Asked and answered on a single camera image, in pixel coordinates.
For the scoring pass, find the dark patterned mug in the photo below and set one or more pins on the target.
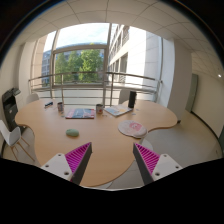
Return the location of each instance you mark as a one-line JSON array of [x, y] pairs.
[[60, 106]]

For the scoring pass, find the white chair with wooden legs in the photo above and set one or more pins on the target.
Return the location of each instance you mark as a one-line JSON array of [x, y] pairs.
[[13, 138]]

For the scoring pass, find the grey-green door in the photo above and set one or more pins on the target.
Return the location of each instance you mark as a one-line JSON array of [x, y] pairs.
[[192, 93]]

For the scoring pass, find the grey chair behind table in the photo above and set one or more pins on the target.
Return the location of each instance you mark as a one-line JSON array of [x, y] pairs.
[[124, 95]]

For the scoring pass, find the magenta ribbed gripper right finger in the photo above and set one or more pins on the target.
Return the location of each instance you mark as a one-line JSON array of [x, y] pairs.
[[153, 166]]

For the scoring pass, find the black office printer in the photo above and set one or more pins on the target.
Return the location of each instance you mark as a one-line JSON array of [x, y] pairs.
[[12, 101]]

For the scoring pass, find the white chair behind table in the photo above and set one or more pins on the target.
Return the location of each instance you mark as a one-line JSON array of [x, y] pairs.
[[32, 98]]

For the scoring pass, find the green computer mouse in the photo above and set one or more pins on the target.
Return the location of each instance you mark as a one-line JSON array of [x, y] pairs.
[[72, 132]]

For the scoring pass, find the black cylindrical speaker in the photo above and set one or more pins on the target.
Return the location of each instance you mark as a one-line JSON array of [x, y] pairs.
[[132, 99]]

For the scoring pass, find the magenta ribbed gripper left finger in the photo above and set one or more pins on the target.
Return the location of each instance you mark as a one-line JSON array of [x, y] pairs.
[[72, 165]]

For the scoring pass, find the red and blue book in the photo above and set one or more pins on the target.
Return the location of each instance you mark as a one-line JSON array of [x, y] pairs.
[[80, 113]]

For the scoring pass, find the metal balcony railing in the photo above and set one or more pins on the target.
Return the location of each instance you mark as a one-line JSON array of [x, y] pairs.
[[89, 88]]

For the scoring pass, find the round pink mouse pad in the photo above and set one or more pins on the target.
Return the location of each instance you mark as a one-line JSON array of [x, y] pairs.
[[132, 128]]

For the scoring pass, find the small blue object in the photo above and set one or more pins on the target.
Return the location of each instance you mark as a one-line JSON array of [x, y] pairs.
[[48, 104]]

